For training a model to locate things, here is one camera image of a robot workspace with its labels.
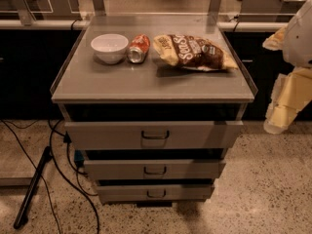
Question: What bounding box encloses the black floor cable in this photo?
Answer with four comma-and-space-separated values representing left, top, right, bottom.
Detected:
0, 118, 101, 234

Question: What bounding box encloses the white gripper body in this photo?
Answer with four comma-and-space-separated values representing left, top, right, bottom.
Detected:
263, 67, 312, 135

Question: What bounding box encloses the grey drawer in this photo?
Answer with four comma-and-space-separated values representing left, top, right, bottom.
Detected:
97, 184, 215, 204
84, 159, 225, 180
65, 121, 243, 150

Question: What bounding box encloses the grey middle drawer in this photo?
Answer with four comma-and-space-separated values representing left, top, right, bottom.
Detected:
84, 159, 225, 180

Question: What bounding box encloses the orange soda can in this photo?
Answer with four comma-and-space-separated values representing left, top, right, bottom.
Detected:
127, 34, 150, 63

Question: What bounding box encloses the brown yellow chip bag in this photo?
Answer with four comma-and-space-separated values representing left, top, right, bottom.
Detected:
153, 34, 238, 72

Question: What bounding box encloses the clear acrylic barrier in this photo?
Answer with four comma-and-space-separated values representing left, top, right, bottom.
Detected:
0, 0, 306, 21

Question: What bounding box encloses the grey drawer cabinet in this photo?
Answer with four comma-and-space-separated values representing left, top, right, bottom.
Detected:
51, 16, 256, 190

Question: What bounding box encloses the grey bottom drawer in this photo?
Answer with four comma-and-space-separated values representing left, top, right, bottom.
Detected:
97, 184, 215, 204

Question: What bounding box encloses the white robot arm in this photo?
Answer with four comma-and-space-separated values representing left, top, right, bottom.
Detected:
262, 0, 312, 134

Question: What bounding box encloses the black power strip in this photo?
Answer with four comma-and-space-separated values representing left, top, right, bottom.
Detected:
14, 146, 51, 229

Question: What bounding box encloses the white ceramic bowl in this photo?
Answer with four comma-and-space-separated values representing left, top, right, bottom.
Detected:
91, 34, 129, 64

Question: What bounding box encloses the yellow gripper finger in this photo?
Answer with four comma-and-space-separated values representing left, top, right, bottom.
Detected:
262, 26, 287, 51

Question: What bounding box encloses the white horizontal rail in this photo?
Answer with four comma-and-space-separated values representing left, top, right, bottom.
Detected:
0, 19, 287, 32

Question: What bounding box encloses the grey top drawer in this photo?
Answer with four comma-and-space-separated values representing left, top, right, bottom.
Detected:
65, 121, 243, 150

